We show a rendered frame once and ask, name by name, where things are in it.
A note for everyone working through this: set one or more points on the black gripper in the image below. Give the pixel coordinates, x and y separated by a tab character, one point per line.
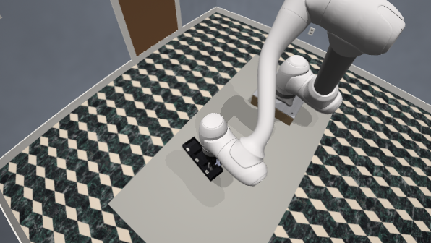
211	163

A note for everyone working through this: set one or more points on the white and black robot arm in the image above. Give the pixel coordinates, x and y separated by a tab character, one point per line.
354	27

